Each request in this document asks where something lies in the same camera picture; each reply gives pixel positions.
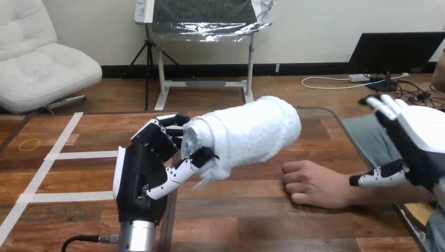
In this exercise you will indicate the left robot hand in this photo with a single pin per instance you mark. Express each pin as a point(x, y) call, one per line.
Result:
point(139, 174)

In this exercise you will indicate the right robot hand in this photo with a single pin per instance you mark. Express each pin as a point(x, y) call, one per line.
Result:
point(424, 139)

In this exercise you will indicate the person's hand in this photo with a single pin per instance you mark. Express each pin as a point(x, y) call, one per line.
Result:
point(316, 184)

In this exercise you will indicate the white towel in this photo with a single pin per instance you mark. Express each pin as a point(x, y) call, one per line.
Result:
point(250, 135)

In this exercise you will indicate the person's forearm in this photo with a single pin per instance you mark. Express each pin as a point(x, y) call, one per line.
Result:
point(386, 195)

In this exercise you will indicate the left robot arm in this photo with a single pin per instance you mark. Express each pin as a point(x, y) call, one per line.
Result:
point(137, 236)

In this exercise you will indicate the person's body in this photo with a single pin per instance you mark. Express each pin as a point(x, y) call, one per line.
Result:
point(368, 139)

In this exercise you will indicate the white power strip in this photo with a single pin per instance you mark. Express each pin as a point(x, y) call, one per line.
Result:
point(358, 78)

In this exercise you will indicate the dark screen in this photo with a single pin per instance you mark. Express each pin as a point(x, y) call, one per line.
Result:
point(393, 50)

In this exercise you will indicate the white desk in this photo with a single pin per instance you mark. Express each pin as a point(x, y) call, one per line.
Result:
point(205, 83)

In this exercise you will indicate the black tripod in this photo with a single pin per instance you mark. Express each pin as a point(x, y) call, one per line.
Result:
point(148, 55)

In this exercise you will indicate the white cushioned chair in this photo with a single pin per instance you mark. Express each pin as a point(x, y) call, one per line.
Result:
point(38, 62)

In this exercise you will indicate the foil sheet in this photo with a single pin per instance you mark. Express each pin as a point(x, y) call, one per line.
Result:
point(208, 15)

